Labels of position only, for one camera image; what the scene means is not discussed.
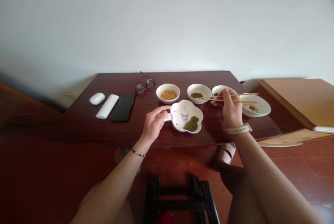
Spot heap of green mung beans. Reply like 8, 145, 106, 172
182, 115, 201, 132

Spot pale food pieces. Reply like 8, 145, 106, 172
244, 103, 261, 113

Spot white bowl with yellow soybeans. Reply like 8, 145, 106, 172
156, 83, 181, 105

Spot dark wooden stool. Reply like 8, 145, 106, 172
143, 173, 220, 224

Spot person's left hand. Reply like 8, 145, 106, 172
138, 106, 172, 146

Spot white oblong tube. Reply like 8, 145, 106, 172
95, 94, 120, 119

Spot red cloth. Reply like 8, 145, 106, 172
156, 210, 173, 224

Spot large white bowl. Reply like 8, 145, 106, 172
238, 93, 272, 118

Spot person's right hand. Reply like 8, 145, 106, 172
210, 88, 245, 130

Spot pile of yellow soybeans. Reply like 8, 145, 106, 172
160, 90, 178, 101

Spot white bowl with green beans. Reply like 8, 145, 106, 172
187, 84, 212, 105

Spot white flower-shaped handled dish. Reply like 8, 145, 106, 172
156, 99, 204, 133

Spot black-framed eyeglasses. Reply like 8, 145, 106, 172
134, 71, 156, 96

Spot dark wooden table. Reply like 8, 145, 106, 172
43, 70, 284, 149

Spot light wooden cabinet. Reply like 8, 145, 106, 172
257, 78, 334, 148

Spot wooden chopstick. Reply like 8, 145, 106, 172
198, 98, 258, 104
196, 93, 260, 100

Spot white oval earbud case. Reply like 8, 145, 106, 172
89, 92, 106, 105

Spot small white bowl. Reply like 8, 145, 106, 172
212, 85, 239, 100

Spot black smartphone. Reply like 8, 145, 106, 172
111, 93, 136, 123

